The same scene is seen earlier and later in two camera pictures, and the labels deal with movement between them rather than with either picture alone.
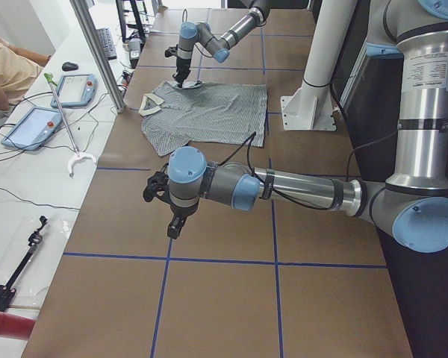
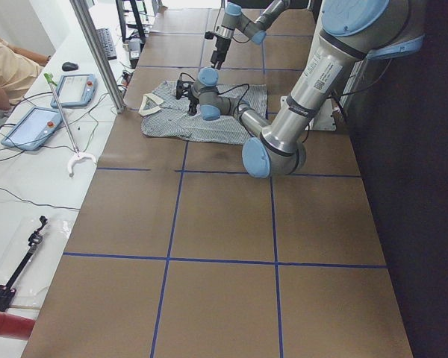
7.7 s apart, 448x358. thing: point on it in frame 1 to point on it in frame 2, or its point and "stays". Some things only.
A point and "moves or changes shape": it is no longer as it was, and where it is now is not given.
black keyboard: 107,44 stays
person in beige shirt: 9,71 stays
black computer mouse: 68,66 stays
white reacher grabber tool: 78,155 stays
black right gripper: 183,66 to 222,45
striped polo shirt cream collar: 174,116 moves or changes shape
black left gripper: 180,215 to 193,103
